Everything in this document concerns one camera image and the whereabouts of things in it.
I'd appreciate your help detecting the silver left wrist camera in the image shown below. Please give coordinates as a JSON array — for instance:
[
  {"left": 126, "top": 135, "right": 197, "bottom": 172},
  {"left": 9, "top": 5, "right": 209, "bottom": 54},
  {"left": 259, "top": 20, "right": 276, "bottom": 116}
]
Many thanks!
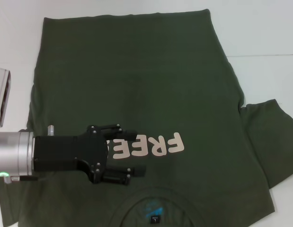
[{"left": 0, "top": 66, "right": 12, "bottom": 129}]

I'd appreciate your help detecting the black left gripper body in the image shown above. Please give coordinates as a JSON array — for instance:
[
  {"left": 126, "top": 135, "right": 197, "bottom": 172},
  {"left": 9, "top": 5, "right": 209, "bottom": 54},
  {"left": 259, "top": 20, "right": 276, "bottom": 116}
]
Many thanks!
[{"left": 33, "top": 124, "right": 109, "bottom": 184}]

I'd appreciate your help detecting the dark green FREE t-shirt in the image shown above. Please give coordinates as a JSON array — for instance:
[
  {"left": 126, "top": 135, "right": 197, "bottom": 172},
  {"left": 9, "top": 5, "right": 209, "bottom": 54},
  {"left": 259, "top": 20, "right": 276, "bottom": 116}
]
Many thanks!
[{"left": 0, "top": 9, "right": 293, "bottom": 227}]

